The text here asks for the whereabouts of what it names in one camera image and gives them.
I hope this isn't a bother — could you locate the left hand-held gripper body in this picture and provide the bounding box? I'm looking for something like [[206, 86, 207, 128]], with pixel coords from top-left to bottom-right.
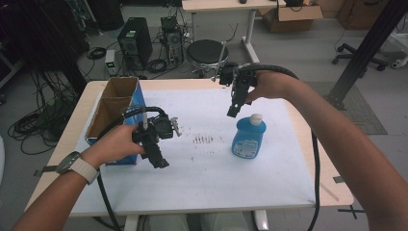
[[132, 110, 183, 155]]

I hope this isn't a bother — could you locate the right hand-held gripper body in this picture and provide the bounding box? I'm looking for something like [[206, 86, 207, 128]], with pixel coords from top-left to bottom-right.
[[211, 40, 259, 97]]

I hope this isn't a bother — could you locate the blue detergent bottle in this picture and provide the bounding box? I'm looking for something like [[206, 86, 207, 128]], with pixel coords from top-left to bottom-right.
[[231, 113, 268, 160]]

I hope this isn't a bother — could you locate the blue cardboard box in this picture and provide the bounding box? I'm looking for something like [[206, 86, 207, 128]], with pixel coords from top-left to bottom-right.
[[85, 76, 148, 167]]

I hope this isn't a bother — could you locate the person's right hand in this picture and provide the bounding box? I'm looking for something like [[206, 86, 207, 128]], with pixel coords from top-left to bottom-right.
[[244, 70, 292, 105]]

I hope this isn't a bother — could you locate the person's left hand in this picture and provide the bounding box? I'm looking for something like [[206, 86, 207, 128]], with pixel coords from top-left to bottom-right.
[[81, 124, 147, 169]]

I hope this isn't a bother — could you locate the black round stool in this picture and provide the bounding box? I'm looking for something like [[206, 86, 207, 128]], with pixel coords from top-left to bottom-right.
[[186, 38, 230, 80]]

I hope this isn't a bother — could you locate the white table sheet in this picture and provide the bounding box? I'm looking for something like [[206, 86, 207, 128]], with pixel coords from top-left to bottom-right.
[[70, 88, 317, 216]]

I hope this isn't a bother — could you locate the white-legged wooden desk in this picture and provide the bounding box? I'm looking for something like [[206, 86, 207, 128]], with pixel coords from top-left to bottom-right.
[[181, 0, 287, 70]]

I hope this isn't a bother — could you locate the small black computer tower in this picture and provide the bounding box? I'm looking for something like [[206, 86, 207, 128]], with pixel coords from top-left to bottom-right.
[[160, 16, 186, 65]]

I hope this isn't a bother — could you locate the open brown cardboard box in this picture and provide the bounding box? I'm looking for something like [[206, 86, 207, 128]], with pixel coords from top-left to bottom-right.
[[258, 4, 324, 34]]

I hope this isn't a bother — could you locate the white power unit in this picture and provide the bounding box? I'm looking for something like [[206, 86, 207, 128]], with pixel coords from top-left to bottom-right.
[[104, 49, 117, 77]]

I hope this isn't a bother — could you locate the large black computer tower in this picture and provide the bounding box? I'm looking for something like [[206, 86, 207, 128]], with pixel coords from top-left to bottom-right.
[[116, 16, 154, 71]]

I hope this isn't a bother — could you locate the black office chair base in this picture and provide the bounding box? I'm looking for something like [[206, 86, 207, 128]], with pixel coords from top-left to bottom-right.
[[331, 42, 390, 72]]

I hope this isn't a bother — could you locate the grey floor mat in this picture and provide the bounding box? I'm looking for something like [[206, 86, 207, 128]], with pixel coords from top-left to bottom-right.
[[302, 81, 389, 136]]

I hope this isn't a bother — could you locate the light wooden table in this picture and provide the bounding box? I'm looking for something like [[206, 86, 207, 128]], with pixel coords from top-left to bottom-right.
[[25, 78, 355, 219]]

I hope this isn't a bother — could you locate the closed brown cardboard box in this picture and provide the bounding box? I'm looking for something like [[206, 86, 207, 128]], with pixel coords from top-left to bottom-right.
[[336, 0, 391, 32]]

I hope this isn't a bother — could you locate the dark curtain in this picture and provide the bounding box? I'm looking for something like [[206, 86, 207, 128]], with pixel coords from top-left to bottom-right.
[[0, 0, 90, 94]]

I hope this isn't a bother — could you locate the black tape cross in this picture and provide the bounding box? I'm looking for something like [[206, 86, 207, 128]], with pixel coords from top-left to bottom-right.
[[337, 205, 367, 220]]

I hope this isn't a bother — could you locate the black cable coil by towers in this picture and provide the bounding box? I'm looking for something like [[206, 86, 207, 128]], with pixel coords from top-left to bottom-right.
[[145, 58, 167, 74]]

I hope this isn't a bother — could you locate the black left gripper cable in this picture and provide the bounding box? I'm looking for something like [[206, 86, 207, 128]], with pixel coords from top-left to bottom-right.
[[95, 106, 169, 231]]

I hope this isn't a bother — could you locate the wristwatch with beige strap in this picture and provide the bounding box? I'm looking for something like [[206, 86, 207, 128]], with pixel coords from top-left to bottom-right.
[[56, 151, 100, 186]]

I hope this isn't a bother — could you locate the small black cable coil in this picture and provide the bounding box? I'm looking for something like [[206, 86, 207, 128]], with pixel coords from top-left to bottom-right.
[[86, 46, 108, 61]]

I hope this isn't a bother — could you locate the bundle of black floor cables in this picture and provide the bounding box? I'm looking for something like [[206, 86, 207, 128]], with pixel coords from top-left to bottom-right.
[[8, 68, 80, 156]]

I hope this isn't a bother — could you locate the black metal stand post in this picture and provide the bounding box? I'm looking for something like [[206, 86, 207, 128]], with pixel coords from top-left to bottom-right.
[[323, 0, 408, 112]]

